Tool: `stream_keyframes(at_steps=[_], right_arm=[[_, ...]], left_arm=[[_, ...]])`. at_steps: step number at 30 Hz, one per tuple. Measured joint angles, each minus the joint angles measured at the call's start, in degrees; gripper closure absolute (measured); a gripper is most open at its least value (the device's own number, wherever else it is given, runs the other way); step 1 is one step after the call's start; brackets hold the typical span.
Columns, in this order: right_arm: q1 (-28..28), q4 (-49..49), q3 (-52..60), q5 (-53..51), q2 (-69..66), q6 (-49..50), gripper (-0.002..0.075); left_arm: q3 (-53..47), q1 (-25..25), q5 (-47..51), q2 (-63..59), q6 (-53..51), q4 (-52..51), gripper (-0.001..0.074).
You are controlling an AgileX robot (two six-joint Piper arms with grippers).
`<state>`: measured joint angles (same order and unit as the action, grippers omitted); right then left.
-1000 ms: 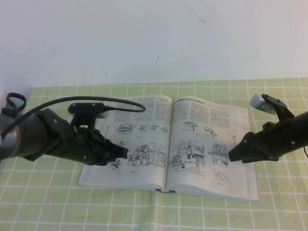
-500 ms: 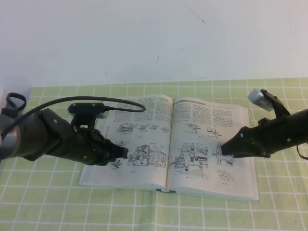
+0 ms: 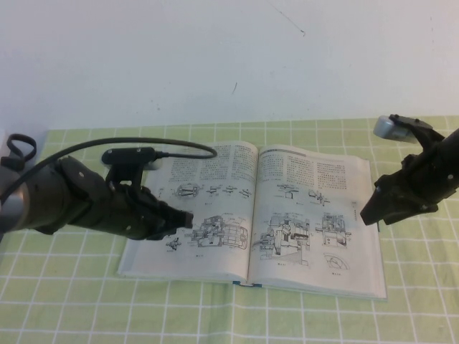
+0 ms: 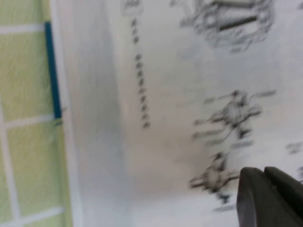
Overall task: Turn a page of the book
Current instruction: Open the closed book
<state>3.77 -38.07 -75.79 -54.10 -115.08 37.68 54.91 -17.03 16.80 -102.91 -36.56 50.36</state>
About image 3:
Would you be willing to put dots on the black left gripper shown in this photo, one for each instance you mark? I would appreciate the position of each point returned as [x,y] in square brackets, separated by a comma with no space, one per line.
[125,215]

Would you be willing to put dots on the technical book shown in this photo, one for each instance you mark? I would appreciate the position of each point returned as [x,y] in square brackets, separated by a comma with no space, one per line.
[287,222]

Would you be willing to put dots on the black left camera bracket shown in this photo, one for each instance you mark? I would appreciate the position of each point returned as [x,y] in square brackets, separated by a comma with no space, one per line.
[125,161]

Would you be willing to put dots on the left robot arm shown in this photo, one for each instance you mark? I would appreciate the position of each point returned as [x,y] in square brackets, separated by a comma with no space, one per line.
[50,200]

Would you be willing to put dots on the green checkered tablecloth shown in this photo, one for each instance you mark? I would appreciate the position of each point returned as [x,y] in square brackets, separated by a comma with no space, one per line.
[71,294]

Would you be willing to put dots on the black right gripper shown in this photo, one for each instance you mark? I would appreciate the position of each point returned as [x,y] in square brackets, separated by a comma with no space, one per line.
[409,193]

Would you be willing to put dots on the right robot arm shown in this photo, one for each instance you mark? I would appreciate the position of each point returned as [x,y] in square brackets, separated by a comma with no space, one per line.
[450,157]

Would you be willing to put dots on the black right camera bracket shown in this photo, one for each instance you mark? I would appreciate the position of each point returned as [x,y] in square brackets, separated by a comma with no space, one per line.
[426,134]

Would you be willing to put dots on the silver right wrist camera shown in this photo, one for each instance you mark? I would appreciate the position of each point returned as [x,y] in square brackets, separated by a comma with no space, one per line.
[389,129]

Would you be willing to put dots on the black camera bracket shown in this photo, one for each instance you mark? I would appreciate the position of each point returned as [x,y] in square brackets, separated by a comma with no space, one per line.
[125,161]
[426,134]

